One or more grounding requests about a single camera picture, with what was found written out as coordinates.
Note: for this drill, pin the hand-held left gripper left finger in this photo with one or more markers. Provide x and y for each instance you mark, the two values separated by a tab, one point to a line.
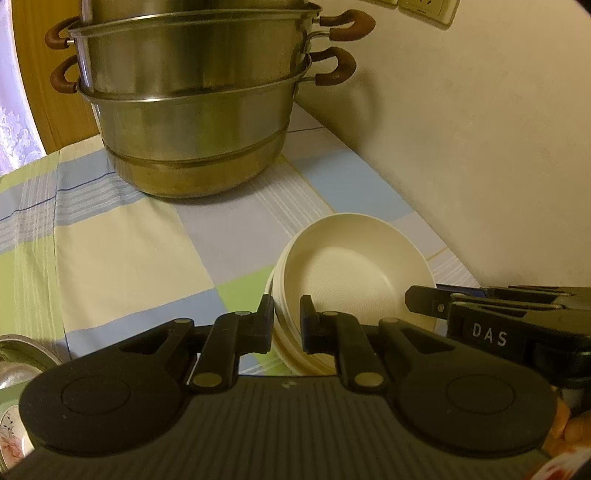
267	323

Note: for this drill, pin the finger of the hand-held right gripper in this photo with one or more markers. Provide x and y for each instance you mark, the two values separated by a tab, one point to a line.
425	300
508	292

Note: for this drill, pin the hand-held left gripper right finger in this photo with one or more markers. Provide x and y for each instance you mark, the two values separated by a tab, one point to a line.
308	325

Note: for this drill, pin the cream plastic bowl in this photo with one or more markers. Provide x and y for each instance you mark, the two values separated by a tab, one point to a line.
351	267

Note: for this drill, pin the large stainless steel basin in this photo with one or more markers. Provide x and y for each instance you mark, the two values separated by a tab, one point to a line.
27	350

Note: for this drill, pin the small floral porcelain dish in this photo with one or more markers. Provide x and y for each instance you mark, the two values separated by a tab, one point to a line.
11	443

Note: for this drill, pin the person's right hand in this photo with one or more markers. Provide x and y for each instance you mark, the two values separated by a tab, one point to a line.
577	429

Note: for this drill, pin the red white patterned cloth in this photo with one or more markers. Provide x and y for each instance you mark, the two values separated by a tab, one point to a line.
563	466

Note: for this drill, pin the checked pastel tablecloth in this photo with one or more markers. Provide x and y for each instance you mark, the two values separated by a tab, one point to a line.
138	249

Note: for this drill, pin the stacked stainless steel steamer pot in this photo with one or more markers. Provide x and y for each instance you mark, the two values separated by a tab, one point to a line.
194	115

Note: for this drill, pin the pale patterned curtain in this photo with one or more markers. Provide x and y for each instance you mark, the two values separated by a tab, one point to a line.
14	115

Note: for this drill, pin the beige wall socket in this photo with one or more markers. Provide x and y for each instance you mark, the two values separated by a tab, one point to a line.
429	9
383	2

